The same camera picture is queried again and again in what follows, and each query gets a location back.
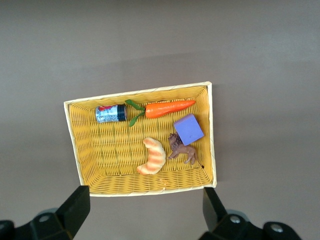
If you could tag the orange toy carrot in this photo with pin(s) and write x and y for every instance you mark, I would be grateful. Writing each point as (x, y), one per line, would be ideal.
(165, 109)

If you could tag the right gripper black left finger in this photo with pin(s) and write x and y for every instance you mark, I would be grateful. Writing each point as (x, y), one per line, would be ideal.
(77, 207)

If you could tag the purple block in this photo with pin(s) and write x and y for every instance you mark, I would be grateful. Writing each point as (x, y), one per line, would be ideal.
(188, 130)

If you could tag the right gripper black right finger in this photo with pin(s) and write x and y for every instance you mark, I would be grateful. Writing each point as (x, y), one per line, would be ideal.
(212, 212)

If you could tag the toy croissant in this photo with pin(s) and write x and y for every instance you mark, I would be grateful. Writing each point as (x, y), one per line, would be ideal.
(156, 155)

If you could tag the brown toy lion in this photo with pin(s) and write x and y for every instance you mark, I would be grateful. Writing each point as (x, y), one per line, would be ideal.
(182, 150)

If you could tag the small can with black lid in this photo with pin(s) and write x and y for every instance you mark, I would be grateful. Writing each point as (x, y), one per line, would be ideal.
(110, 114)

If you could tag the yellow wicker basket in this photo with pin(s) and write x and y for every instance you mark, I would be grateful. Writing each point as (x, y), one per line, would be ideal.
(112, 150)

